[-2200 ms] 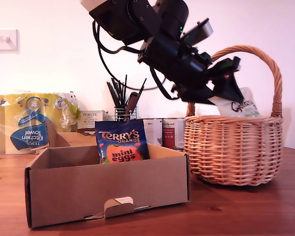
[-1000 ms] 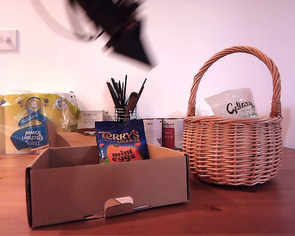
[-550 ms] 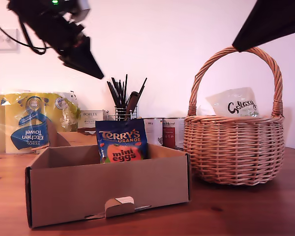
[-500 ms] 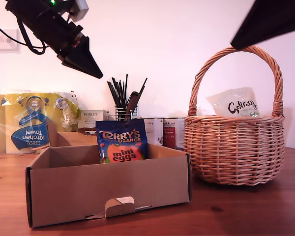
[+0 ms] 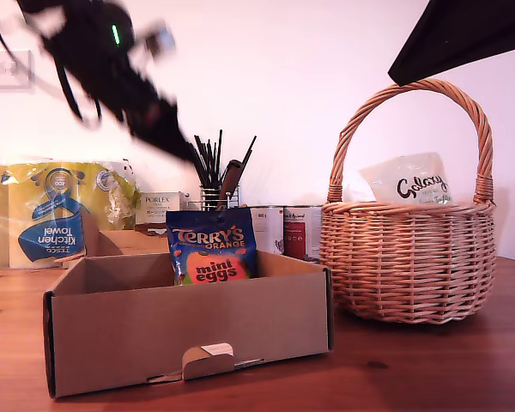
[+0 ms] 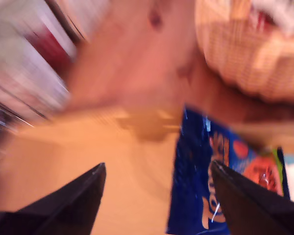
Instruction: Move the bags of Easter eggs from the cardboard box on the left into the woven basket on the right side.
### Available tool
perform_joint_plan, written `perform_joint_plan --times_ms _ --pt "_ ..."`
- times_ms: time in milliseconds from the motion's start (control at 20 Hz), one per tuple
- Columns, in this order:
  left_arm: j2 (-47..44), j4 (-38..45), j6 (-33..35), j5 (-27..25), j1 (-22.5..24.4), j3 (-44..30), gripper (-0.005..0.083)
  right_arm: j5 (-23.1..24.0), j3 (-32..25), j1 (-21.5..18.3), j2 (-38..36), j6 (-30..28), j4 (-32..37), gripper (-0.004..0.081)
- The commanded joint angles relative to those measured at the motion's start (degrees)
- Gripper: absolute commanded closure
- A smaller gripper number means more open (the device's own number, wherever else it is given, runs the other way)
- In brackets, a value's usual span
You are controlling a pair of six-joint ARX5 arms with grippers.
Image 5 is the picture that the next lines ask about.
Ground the white wall light switch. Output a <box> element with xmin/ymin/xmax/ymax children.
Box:
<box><xmin>0</xmin><ymin>49</ymin><xmax>33</xmax><ymax>91</ymax></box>

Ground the brown handled utensil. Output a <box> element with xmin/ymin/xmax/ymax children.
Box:
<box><xmin>218</xmin><ymin>159</ymin><xmax>245</xmax><ymax>207</ymax></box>

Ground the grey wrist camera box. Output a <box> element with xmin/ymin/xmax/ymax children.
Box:
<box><xmin>132</xmin><ymin>19</ymin><xmax>177</xmax><ymax>59</ymax></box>

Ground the woven wicker basket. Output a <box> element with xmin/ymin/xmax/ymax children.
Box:
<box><xmin>318</xmin><ymin>77</ymin><xmax>498</xmax><ymax>325</ymax></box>

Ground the chrome wire utensil holder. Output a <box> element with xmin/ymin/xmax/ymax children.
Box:
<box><xmin>187</xmin><ymin>184</ymin><xmax>241</xmax><ymax>212</ymax></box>

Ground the white Porlex box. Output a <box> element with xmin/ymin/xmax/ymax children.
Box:
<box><xmin>136</xmin><ymin>191</ymin><xmax>189</xmax><ymax>224</ymax></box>

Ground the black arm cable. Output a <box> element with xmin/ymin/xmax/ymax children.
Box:
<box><xmin>0</xmin><ymin>0</ymin><xmax>104</xmax><ymax>130</ymax></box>

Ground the yellow kitchen towel pack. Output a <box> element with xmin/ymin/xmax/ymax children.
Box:
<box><xmin>0</xmin><ymin>159</ymin><xmax>142</xmax><ymax>270</ymax></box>

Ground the red label tin can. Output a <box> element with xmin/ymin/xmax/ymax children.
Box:
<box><xmin>282</xmin><ymin>205</ymin><xmax>325</xmax><ymax>264</ymax></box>

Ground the brown cardboard box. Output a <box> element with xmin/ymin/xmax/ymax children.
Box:
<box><xmin>42</xmin><ymin>208</ymin><xmax>335</xmax><ymax>399</ymax></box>

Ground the black sticks bundle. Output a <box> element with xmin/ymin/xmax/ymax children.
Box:
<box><xmin>186</xmin><ymin>130</ymin><xmax>258</xmax><ymax>190</ymax></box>

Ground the blue Terry's orange egg bag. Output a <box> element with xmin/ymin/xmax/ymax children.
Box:
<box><xmin>166</xmin><ymin>204</ymin><xmax>258</xmax><ymax>288</ymax></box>

